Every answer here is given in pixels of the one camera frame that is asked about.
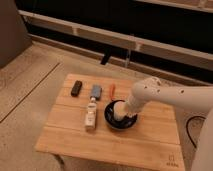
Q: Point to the white window rail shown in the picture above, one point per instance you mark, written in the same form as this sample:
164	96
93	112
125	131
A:
141	45

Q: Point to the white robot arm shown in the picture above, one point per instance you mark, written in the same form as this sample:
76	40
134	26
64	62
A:
198	98

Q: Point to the orange red pen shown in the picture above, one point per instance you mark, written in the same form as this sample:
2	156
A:
111	92

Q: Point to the white ceramic cup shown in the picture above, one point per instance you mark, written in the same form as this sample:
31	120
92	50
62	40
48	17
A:
119	111

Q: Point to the black ceramic bowl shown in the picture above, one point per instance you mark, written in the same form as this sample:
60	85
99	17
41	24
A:
120	124

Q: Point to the grey sofa corner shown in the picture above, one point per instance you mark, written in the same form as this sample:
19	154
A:
14	38

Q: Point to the white plastic bottle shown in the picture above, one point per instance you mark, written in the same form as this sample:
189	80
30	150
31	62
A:
90	117

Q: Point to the blue grey rectangular block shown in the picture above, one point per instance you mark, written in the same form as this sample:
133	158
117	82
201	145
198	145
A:
96	91

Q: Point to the black rectangular remote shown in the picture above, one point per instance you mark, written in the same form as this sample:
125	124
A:
76	88

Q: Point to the wooden slatted table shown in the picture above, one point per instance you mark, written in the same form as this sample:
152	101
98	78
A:
152	142

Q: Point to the black foot near rail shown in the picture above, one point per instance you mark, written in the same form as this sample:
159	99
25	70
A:
105	58

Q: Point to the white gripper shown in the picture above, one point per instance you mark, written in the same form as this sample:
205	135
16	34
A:
132	106

